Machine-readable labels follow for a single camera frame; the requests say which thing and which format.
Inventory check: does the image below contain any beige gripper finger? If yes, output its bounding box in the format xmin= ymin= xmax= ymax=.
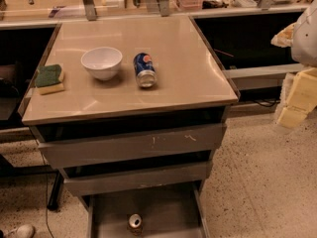
xmin=276 ymin=67 xmax=317 ymax=129
xmin=270 ymin=23 xmax=295 ymax=48

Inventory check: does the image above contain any orange soda can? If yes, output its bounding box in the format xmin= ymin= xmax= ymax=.
xmin=128 ymin=213 xmax=143 ymax=236

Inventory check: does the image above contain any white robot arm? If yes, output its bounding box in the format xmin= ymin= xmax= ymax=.
xmin=270 ymin=4 xmax=317 ymax=131

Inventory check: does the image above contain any middle grey drawer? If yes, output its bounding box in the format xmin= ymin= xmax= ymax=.
xmin=64 ymin=161 xmax=212 ymax=196

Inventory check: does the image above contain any blue pepsi can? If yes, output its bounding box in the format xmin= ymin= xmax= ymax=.
xmin=133 ymin=53 xmax=157 ymax=88

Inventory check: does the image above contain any bottom grey open drawer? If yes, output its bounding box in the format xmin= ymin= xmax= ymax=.
xmin=87 ymin=182 xmax=210 ymax=238

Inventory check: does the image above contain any grey drawer cabinet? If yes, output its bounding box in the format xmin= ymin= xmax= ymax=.
xmin=17 ymin=15 xmax=241 ymax=238

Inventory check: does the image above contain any top grey drawer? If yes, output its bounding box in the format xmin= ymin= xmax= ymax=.
xmin=39 ymin=123 xmax=226 ymax=169

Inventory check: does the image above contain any white bowl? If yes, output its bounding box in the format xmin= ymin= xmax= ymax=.
xmin=81 ymin=47 xmax=123 ymax=80

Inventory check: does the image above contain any green yellow sponge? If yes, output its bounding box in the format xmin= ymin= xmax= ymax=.
xmin=35 ymin=64 xmax=64 ymax=95

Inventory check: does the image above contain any white shoe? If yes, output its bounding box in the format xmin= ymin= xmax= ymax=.
xmin=0 ymin=224 xmax=35 ymax=238

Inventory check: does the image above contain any black floor cable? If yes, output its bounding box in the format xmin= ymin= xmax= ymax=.
xmin=42 ymin=156 xmax=55 ymax=238

